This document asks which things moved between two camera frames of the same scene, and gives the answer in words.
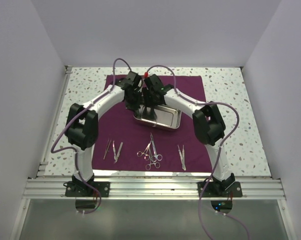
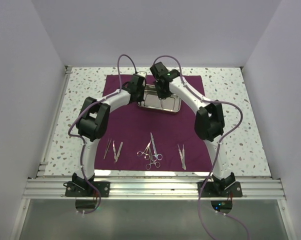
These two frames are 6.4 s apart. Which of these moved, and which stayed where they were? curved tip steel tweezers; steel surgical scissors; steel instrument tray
Moved: steel instrument tray
Stayed: curved tip steel tweezers; steel surgical scissors
